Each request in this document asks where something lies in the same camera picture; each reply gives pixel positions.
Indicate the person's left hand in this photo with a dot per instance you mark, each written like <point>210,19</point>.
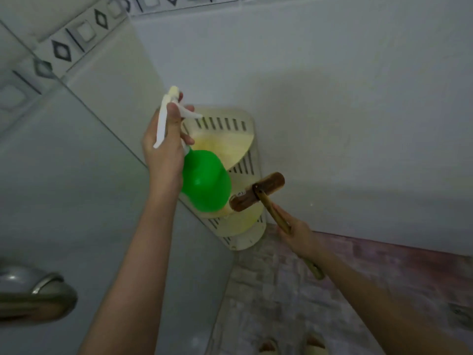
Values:
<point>164,155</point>

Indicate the person's right hand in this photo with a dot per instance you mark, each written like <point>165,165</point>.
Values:
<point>301,236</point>

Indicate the person's right fingers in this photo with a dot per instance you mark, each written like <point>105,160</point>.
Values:
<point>286,222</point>

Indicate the person's left fingers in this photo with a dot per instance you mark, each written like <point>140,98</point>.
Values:
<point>176,110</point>

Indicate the wooden scrub brush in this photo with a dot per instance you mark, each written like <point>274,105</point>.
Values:
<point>258,190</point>

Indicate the green spray bottle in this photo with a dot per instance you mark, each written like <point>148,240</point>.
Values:
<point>205,181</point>

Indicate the person's right forearm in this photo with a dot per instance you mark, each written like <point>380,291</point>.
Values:
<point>373,306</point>

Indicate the person's left forearm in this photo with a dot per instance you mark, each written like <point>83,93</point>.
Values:
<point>136,273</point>

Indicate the cream plastic corner shelf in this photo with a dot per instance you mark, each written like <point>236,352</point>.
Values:
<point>236,144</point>

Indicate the beige slipper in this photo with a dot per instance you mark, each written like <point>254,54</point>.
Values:
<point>268,347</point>
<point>316,345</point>

